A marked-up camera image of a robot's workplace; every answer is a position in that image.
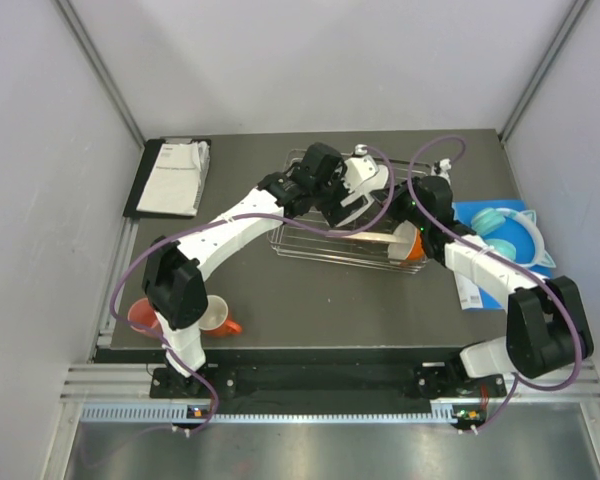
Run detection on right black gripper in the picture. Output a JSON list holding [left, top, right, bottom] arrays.
[[372, 175, 430, 232]]

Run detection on pink cream floral plate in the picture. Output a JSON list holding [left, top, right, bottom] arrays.
[[327, 230, 415, 244]]

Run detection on small white bowl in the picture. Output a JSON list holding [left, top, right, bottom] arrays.
[[387, 221, 426, 264]]

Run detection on metal wire dish rack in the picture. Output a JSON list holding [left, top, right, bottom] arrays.
[[266, 148, 431, 275]]

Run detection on orange white mug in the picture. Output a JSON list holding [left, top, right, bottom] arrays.
[[199, 295, 243, 337]]

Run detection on pink plastic cup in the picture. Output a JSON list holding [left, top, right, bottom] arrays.
[[127, 298, 162, 337]]

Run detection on white blue-rimmed plate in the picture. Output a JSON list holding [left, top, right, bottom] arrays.
[[369, 165, 389, 192]]

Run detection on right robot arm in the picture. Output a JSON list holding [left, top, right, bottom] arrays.
[[388, 176, 594, 396]]

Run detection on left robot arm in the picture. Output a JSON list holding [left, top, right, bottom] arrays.
[[142, 142, 389, 397]]

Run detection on teal cat-ear headphones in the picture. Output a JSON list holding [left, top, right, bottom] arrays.
[[470, 207, 557, 269]]

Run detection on blue folder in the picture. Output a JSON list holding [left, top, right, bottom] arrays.
[[452, 199, 554, 312]]

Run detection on black tray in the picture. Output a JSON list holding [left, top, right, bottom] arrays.
[[123, 137, 212, 219]]

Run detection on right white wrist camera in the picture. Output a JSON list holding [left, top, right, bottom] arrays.
[[430, 158, 453, 184]]

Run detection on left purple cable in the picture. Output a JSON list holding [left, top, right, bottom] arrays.
[[109, 144, 396, 436]]

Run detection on aluminium rail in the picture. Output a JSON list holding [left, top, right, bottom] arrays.
[[61, 361, 600, 403]]

